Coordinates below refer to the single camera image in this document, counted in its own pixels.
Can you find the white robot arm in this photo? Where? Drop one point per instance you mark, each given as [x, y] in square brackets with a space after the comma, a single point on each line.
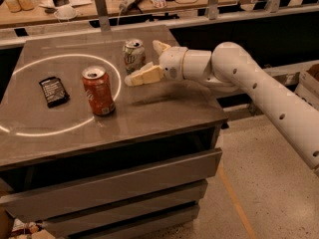
[229, 68]

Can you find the red soda can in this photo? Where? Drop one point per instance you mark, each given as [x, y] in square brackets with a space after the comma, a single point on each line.
[98, 90]

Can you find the left glass jar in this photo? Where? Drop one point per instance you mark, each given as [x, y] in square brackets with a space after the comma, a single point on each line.
[13, 5]

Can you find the black snack packet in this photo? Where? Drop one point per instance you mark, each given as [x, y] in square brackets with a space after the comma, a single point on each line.
[54, 92]

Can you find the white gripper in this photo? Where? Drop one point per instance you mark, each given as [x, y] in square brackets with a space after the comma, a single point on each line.
[171, 63]

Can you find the white cup on saucer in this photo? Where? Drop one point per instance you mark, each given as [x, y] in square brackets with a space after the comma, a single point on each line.
[65, 13]

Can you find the silver 7up can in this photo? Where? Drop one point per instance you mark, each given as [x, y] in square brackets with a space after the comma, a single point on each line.
[134, 55]

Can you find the metal railing frame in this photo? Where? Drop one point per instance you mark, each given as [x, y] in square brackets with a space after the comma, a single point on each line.
[16, 28]

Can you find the grey power strip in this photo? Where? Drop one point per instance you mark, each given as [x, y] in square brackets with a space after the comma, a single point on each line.
[126, 5]

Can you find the grey drawer cabinet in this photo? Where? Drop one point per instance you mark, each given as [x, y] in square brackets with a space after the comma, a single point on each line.
[141, 168]

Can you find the white cardboard box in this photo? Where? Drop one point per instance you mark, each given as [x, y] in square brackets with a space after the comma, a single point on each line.
[308, 86]

